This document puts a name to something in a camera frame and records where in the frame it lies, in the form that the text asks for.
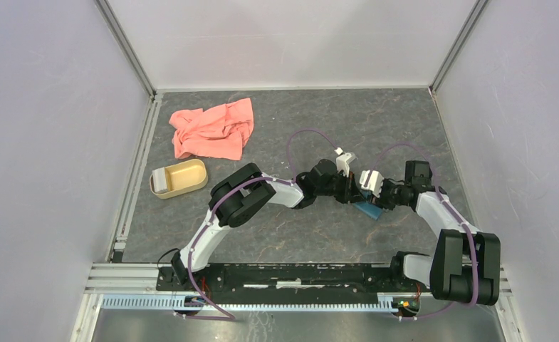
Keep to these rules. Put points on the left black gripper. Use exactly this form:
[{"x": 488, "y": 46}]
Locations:
[{"x": 351, "y": 193}]

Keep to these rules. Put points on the pink crumpled cloth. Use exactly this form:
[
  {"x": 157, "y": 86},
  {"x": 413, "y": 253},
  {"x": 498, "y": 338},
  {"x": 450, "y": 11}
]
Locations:
[{"x": 219, "y": 132}]

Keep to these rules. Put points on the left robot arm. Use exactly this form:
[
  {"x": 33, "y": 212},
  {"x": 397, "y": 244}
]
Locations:
[{"x": 237, "y": 198}]

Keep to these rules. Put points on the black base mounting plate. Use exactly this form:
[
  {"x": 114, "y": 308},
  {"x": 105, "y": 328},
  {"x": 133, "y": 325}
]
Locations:
[{"x": 276, "y": 284}]

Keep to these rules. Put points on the gold oval tray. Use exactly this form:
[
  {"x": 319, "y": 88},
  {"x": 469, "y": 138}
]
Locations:
[{"x": 184, "y": 177}]

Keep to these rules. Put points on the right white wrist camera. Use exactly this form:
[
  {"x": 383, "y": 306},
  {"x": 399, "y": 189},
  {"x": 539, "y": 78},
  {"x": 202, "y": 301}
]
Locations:
[{"x": 371, "y": 181}]

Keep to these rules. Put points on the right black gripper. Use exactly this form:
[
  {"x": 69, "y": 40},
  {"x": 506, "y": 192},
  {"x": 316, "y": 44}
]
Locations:
[{"x": 381, "y": 201}]

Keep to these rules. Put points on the silver card in tray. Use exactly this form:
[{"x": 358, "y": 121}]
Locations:
[{"x": 159, "y": 181}]

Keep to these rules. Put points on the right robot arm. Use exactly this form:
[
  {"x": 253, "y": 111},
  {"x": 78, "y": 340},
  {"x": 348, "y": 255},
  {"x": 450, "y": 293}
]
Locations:
[{"x": 466, "y": 264}]

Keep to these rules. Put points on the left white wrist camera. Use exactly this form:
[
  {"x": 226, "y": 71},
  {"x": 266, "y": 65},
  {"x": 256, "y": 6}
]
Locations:
[{"x": 343, "y": 161}]

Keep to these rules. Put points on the aluminium frame rail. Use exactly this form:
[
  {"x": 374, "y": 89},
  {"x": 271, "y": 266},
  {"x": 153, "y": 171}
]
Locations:
[{"x": 121, "y": 303}]

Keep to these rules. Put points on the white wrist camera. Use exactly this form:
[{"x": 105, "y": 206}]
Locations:
[
  {"x": 343, "y": 161},
  {"x": 371, "y": 181}
]

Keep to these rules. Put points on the blue card holder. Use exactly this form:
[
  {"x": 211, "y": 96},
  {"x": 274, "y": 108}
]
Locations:
[{"x": 368, "y": 208}]

